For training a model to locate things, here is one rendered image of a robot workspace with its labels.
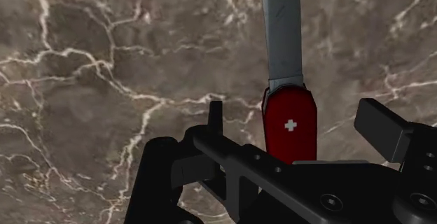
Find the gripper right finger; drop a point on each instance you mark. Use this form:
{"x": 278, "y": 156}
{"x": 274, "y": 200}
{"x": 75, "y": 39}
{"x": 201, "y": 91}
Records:
{"x": 384, "y": 129}

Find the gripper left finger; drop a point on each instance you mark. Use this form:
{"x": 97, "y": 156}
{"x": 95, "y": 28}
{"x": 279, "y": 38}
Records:
{"x": 239, "y": 158}

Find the red pocket knife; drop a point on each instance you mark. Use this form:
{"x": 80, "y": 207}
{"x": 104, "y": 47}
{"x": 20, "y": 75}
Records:
{"x": 290, "y": 138}

